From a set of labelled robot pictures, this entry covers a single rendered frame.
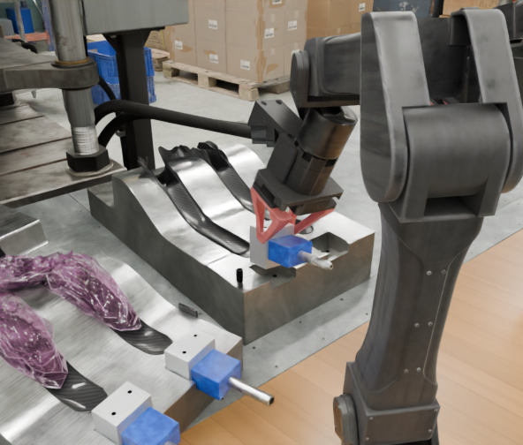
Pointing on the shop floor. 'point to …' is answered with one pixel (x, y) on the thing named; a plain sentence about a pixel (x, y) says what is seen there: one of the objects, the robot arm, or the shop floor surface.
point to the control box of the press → (131, 57)
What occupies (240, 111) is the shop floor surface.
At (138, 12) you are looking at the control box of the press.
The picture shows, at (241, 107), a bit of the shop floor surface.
